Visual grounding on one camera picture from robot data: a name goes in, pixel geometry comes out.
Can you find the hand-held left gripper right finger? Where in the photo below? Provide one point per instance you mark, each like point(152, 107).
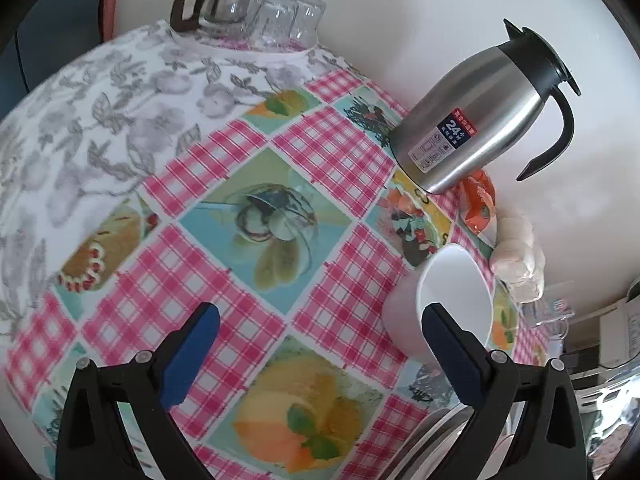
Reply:
point(450, 355)

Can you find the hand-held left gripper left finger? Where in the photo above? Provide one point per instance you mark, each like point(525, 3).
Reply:
point(192, 355)

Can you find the white square bowl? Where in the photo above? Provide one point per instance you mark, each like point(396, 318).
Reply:
point(450, 280)

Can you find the clear glass mug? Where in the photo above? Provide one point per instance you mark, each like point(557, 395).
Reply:
point(550, 317)

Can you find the pink checked tablecloth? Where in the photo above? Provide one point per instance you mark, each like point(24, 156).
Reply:
point(250, 260)

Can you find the bag of white buns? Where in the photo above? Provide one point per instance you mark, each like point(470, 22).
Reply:
point(517, 260)

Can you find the orange snack packet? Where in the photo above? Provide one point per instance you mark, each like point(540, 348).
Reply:
point(477, 200)

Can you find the clear plastic sheet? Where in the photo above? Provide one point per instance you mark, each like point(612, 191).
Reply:
point(617, 410)

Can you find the stainless steel thermos jug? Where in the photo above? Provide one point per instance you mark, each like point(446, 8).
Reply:
point(465, 120)

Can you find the grey floral cloth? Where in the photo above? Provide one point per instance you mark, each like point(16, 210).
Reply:
point(100, 135)

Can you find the glass coffee pot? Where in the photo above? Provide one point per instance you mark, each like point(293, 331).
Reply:
point(220, 5)

